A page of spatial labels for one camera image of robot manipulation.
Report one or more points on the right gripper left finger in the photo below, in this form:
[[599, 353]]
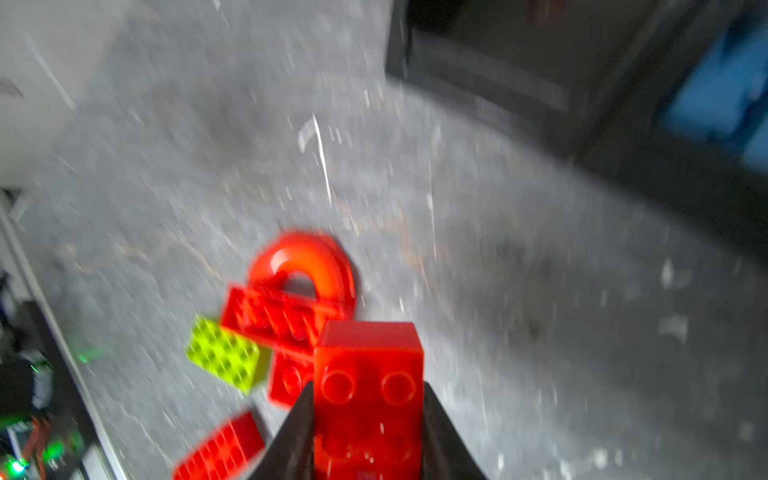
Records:
[[289, 455]]

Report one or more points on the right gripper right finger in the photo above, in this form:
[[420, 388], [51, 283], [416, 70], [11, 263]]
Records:
[[444, 454]]

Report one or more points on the red lego block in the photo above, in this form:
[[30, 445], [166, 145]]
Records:
[[368, 395]]

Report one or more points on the red arch lego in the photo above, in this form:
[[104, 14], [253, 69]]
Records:
[[317, 256]]

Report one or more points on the black bin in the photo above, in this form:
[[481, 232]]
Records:
[[690, 133], [549, 68]]

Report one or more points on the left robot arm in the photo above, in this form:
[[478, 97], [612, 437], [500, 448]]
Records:
[[47, 431]]

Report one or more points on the green lego left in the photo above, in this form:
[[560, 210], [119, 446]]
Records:
[[228, 356]]

